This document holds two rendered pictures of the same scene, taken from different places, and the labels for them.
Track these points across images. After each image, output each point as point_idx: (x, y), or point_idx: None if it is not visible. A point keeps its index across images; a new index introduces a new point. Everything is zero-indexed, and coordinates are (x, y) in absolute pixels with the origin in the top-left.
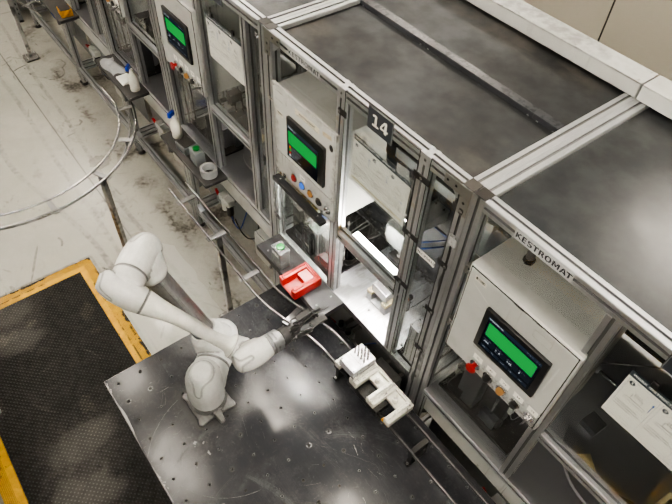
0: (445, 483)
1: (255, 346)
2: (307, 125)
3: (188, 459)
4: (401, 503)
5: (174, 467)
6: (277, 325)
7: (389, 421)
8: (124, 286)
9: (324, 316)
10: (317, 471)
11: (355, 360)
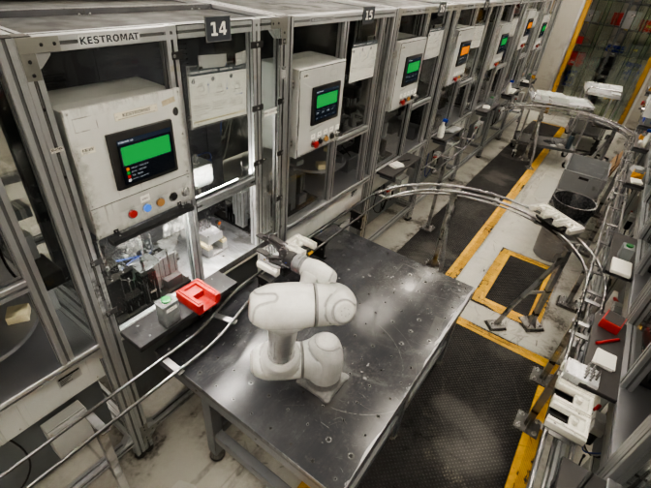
0: (328, 243)
1: (317, 262)
2: (139, 117)
3: (380, 378)
4: (350, 259)
5: (391, 385)
6: (224, 349)
7: (315, 242)
8: (342, 287)
9: (259, 249)
10: None
11: (277, 255)
